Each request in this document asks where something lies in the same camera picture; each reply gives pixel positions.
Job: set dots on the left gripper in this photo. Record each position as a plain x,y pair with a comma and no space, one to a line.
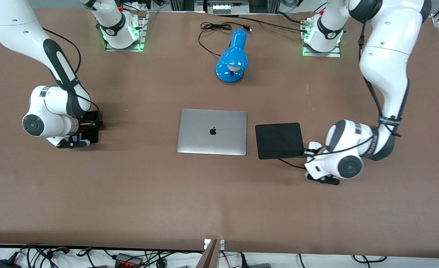
310,152

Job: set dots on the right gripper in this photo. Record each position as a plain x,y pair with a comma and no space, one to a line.
86,131

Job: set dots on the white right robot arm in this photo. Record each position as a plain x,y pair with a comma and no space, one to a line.
18,26

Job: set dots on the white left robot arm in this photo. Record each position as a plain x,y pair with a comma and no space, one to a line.
387,63

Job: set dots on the black mouse pad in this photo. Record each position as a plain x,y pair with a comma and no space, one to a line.
279,141

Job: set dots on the silver closed laptop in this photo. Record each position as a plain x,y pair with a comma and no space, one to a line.
204,126

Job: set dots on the blue desk lamp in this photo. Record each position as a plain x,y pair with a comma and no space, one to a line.
232,56

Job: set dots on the power strip with plugs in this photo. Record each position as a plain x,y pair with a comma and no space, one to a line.
141,4

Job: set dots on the black and orange box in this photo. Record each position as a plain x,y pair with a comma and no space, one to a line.
128,260

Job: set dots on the wooden board piece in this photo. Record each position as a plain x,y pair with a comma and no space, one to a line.
209,258

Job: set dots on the metal connector box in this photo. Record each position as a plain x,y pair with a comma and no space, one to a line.
226,7

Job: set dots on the black power adapter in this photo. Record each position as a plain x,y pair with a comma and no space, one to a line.
5,264

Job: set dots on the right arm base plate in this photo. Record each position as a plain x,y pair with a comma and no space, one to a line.
142,37

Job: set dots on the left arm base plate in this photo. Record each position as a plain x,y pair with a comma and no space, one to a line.
323,54

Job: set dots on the white metal bracket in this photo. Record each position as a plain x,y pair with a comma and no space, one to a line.
222,244

